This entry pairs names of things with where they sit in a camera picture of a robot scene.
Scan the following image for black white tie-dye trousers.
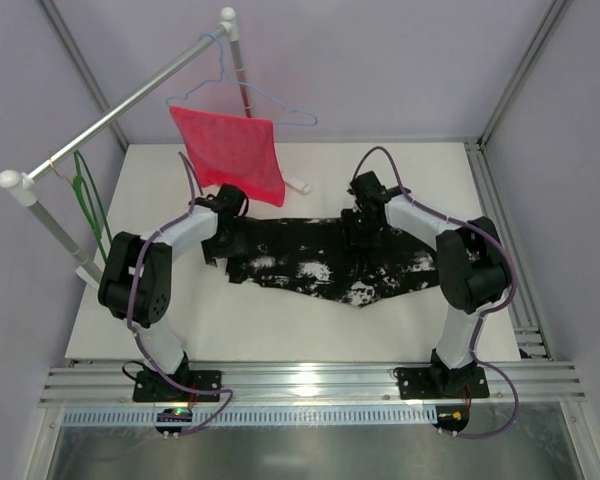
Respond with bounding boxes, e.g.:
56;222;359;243
225;217;439;308

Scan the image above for green plastic hanger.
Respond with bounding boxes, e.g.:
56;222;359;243
71;150;113;261

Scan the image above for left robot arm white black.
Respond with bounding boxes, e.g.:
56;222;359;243
98;184;249;403

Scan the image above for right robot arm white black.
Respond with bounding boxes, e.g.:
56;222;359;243
341;172;513;400

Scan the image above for red cloth towel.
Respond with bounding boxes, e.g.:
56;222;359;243
169;106;285;207

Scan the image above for silver white clothes rack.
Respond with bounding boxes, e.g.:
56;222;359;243
0;5;312;301

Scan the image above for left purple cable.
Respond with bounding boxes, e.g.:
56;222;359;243
127;152;234;441

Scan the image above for purple cable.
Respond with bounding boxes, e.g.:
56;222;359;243
354;145;520;441
127;152;234;441

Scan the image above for blue wire hanger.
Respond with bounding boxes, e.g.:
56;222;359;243
165;32;319;127

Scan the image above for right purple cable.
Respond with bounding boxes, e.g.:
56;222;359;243
354;145;520;441

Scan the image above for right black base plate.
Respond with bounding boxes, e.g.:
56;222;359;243
393;364;490;400

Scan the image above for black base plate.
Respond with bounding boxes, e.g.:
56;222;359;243
132;368;222;403
393;364;490;400

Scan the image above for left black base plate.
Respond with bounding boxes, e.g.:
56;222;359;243
132;368;222;403

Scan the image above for perforated cable duct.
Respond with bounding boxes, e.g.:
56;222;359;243
61;404;438;429

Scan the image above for aluminium side rail frame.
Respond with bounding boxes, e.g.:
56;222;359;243
464;141;577;371

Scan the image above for aluminium front rail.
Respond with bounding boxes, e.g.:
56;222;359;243
39;360;585;406

